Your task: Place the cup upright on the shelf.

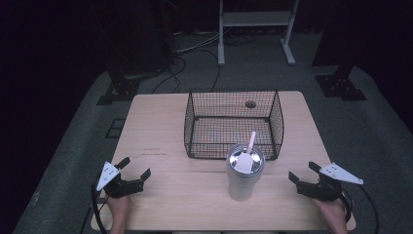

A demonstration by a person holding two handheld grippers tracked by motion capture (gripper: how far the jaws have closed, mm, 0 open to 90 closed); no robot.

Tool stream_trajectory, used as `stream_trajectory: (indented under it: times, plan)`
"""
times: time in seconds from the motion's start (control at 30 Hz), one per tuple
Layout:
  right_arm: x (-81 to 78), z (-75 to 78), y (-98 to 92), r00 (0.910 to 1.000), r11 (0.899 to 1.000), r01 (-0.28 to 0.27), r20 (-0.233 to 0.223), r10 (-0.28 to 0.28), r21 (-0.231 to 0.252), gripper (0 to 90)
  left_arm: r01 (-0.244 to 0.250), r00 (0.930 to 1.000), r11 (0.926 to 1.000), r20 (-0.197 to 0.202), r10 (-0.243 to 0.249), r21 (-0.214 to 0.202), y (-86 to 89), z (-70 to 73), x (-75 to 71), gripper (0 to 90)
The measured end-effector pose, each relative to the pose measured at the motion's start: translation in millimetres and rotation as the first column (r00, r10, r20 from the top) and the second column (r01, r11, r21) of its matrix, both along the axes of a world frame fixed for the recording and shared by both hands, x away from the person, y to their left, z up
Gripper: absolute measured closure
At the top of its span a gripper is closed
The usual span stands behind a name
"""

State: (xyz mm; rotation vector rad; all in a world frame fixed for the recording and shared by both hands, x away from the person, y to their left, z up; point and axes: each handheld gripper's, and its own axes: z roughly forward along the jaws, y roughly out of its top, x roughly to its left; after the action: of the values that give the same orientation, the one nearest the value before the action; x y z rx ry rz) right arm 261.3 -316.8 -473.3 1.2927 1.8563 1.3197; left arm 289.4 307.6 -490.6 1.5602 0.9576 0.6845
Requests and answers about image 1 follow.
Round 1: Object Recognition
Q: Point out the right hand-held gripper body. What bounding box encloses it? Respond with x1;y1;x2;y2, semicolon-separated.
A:
296;162;364;203

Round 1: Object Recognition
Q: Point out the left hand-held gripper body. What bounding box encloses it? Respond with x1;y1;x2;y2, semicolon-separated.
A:
95;161;145;200

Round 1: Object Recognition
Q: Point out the person's left hand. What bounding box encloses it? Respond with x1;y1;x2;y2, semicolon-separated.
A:
105;194;131;228

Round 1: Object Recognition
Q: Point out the person's right hand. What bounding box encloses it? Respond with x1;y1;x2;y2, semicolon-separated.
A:
311;197;348;228

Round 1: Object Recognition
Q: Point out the white tumbler cup with lid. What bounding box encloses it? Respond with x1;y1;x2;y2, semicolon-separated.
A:
226;143;266;202

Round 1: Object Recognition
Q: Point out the black stand base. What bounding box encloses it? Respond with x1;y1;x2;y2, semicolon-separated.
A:
315;73;368;101
96;77;141;106

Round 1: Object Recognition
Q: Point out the white metal stand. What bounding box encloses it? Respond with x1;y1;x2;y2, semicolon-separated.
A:
217;0;300;67

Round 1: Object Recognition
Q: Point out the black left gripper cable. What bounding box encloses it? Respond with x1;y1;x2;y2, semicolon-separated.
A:
90;175;110;234

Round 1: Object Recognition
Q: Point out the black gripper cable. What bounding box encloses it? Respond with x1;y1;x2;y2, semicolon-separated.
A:
90;175;110;234
339;184;381;234

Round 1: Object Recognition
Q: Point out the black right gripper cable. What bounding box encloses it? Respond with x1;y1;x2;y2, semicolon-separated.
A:
339;184;381;234

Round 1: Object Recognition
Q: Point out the black wire basket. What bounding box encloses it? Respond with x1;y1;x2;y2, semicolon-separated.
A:
183;90;285;161

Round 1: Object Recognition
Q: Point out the black floor cable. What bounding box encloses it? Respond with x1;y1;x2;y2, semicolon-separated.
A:
151;48;222;95

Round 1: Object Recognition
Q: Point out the grey floor cable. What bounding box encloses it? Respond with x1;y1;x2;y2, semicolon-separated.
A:
173;31;222;56

